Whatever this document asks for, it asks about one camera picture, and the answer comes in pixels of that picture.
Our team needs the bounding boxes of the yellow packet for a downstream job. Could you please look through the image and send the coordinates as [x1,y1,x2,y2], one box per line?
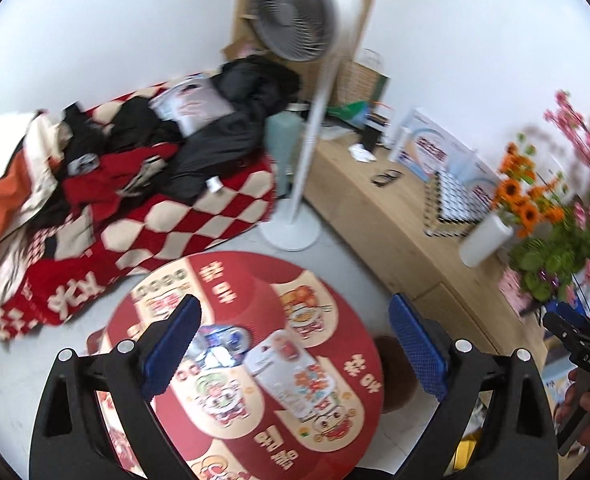
[452,435,480,471]

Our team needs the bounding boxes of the red garment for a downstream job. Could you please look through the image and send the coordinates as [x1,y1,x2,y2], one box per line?
[64,142,180,221]

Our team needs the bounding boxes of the green bag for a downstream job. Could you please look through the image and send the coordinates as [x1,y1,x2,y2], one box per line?
[325,101,370,128]

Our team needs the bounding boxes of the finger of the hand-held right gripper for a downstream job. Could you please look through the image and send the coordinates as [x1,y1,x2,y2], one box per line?
[543,311,590,358]
[555,302,590,341]

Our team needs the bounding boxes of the red cream checkered blanket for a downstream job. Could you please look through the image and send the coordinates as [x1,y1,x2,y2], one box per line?
[0,80,278,351]

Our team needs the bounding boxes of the white orange tote bag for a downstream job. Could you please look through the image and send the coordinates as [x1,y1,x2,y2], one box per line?
[0,112,73,271]

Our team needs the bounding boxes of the crumpled white tissue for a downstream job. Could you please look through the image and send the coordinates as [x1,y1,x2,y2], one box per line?
[349,142,378,163]

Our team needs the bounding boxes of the woven paper bag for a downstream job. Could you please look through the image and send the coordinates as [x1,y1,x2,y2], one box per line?
[335,50,390,111]

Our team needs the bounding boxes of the black jacket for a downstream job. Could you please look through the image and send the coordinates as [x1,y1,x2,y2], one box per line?
[165,55,300,206]

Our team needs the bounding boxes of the red printed round table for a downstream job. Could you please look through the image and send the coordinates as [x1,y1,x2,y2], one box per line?
[95,251,386,480]

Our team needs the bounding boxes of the white vase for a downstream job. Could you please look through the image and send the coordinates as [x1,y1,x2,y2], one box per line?
[460,214,514,268]

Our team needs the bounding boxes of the orange artificial flowers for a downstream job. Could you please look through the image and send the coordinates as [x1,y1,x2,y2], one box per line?
[492,142,566,238]

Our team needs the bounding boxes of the blue wrapper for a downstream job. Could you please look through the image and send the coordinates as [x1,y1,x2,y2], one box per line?
[190,326,252,367]

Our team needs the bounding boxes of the blue white box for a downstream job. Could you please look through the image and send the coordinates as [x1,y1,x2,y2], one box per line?
[390,106,478,183]
[467,155,503,216]

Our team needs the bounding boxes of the green leafy plant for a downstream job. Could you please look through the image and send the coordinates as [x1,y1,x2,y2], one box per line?
[509,225,590,303]

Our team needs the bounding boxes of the black box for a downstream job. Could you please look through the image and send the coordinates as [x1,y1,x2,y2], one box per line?
[360,122,386,153]

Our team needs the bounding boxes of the long wooden cabinet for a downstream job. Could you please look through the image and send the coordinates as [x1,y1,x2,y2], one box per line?
[302,125,570,361]

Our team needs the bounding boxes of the white standing fan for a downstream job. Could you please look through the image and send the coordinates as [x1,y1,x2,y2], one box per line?
[251,0,363,252]

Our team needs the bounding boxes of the black garment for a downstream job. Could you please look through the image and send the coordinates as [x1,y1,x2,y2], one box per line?
[62,97,180,161]

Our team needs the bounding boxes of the white printed plastic packet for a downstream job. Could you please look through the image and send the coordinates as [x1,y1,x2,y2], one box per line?
[245,329,338,423]

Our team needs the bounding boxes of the pale teal container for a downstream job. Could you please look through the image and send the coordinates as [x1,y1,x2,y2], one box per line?
[266,110,302,197]

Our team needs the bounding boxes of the checkered framed board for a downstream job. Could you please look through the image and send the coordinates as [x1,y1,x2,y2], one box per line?
[422,170,496,237]

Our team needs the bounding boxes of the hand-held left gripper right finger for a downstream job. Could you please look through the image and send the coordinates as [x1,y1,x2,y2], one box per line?
[389,294,558,480]

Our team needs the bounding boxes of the light blue box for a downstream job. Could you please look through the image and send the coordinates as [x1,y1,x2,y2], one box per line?
[545,360,576,403]

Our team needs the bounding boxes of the white printed plastic bag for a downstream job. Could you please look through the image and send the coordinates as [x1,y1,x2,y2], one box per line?
[150,75,236,136]

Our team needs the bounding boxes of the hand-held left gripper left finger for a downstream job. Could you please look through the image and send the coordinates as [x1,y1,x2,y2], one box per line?
[30,294,202,480]

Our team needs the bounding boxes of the black glasses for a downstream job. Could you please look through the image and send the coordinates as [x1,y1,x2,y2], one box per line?
[371,169,404,187]

